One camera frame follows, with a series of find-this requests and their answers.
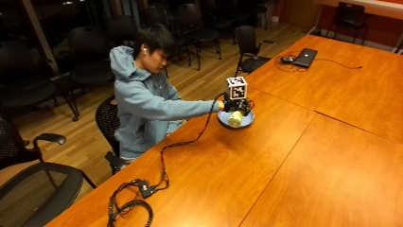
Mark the yellow corn cob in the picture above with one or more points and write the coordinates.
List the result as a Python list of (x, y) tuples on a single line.
[(236, 119)]

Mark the black laptop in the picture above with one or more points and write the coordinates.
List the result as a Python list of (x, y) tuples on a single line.
[(305, 57)]

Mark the black mesh office chair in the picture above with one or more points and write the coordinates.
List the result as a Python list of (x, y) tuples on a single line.
[(63, 189), (107, 123), (12, 148)]

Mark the white marker cube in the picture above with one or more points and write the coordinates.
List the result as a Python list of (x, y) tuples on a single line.
[(237, 88)]

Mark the black armless chair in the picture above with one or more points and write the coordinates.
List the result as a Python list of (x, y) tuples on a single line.
[(349, 15)]

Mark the the person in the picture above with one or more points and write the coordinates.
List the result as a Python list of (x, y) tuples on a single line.
[(143, 97)]

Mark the row of black chairs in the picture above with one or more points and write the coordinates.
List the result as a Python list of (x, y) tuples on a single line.
[(88, 47)]

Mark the black computer mouse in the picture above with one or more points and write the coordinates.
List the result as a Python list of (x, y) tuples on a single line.
[(286, 59)]

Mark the blue plate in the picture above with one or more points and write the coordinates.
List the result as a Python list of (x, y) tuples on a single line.
[(249, 121)]

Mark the small black hub box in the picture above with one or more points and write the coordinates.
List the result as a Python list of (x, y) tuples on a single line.
[(145, 189)]

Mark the black armchair with grey armrests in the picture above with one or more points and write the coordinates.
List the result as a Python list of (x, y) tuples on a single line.
[(248, 42)]

